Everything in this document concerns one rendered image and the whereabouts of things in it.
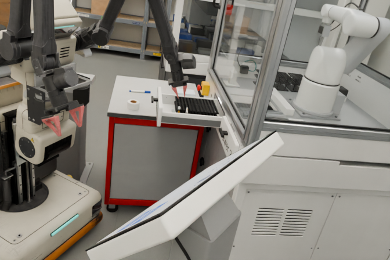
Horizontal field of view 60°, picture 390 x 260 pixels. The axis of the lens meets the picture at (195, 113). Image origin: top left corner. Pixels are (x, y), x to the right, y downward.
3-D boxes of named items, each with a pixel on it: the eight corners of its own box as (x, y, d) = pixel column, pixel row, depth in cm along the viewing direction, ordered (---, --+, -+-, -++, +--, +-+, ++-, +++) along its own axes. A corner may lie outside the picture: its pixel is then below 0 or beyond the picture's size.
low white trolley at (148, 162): (101, 216, 223) (107, 111, 192) (111, 162, 278) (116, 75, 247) (188, 219, 233) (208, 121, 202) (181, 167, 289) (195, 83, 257)
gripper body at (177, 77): (168, 82, 173) (165, 68, 170) (188, 78, 174) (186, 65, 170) (169, 86, 168) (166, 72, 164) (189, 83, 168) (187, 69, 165)
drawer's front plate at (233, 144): (230, 166, 149) (235, 144, 145) (218, 134, 175) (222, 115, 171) (234, 166, 150) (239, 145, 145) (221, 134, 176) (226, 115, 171)
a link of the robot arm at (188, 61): (168, 43, 163) (165, 55, 158) (191, 41, 160) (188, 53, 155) (174, 62, 172) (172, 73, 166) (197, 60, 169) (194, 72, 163)
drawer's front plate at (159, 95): (156, 126, 172) (159, 107, 167) (155, 103, 198) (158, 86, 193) (160, 127, 172) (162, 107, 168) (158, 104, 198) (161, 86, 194)
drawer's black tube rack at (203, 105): (175, 120, 178) (177, 109, 175) (173, 106, 194) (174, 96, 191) (216, 123, 182) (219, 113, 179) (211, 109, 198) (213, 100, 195)
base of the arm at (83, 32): (86, 31, 168) (68, 33, 158) (97, 24, 163) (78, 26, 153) (94, 47, 169) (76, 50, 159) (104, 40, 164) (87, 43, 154)
